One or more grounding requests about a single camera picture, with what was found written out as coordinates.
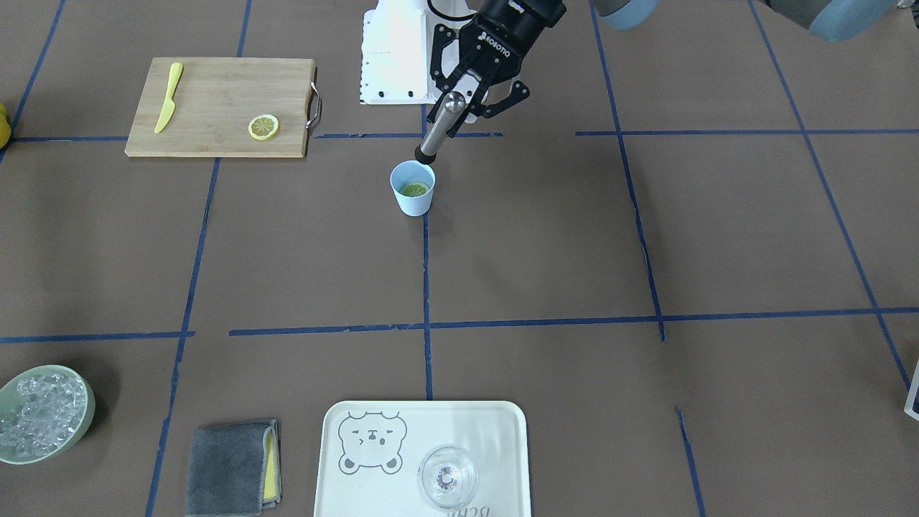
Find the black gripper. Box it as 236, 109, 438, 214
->
426, 1, 567, 120

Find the steel muddler black tip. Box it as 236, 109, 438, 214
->
414, 91, 467, 166

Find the yellow lemon slice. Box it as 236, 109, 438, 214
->
399, 181, 430, 197

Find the light blue plastic cup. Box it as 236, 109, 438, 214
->
388, 160, 436, 217

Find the whole yellow lemon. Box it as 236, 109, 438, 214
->
0, 103, 12, 150

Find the wooden cutting board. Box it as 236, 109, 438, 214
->
125, 57, 322, 159

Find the yellow plastic knife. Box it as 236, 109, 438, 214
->
154, 62, 184, 134

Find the cream bear serving tray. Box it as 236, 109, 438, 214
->
313, 401, 532, 516

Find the clear wine glass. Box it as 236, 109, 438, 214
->
417, 444, 480, 511

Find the grey folded cloth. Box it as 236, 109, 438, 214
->
186, 419, 283, 516

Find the green bowl of ice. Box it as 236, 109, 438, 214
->
1, 365, 96, 465

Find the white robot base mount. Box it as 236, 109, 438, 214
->
359, 1, 476, 106

